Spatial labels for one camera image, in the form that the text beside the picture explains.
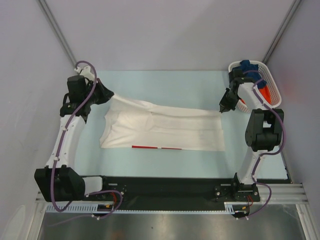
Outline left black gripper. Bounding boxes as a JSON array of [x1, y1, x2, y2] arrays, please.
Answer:
[[83, 78, 114, 106]]

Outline white t shirt red print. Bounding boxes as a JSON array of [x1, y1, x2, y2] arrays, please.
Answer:
[[99, 94, 225, 152]]

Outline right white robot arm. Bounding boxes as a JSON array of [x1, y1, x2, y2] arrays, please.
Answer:
[[215, 69, 285, 202]]

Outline orange t shirt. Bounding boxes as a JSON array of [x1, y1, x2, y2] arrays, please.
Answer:
[[238, 85, 271, 108]]

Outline blue t shirt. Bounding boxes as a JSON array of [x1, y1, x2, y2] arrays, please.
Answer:
[[236, 60, 263, 83]]

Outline white plastic basket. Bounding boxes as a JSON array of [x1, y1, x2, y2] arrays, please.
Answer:
[[228, 60, 282, 113]]

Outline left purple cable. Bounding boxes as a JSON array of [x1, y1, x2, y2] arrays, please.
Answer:
[[47, 60, 124, 227]]

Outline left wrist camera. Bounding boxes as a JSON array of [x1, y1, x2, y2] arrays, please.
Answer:
[[74, 65, 95, 81]]

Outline left aluminium frame post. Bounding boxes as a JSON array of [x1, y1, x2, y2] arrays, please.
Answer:
[[36, 0, 77, 67]]

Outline aluminium frame post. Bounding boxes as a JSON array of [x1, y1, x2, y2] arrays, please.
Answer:
[[262, 0, 304, 64], [36, 0, 77, 67]]

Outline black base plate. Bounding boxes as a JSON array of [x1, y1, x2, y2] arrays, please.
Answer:
[[82, 175, 292, 211]]

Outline right white cable duct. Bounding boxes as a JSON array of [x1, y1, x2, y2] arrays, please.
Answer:
[[224, 201, 250, 215]]

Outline white cable duct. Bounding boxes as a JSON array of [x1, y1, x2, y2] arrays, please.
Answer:
[[46, 201, 118, 215], [224, 201, 250, 215]]

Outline aluminium front rail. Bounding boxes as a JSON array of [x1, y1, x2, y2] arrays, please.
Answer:
[[34, 182, 308, 204]]

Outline left white cable duct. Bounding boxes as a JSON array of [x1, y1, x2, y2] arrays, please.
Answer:
[[46, 201, 118, 215]]

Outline right aluminium frame post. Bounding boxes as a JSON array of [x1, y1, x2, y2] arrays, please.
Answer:
[[262, 0, 304, 64]]

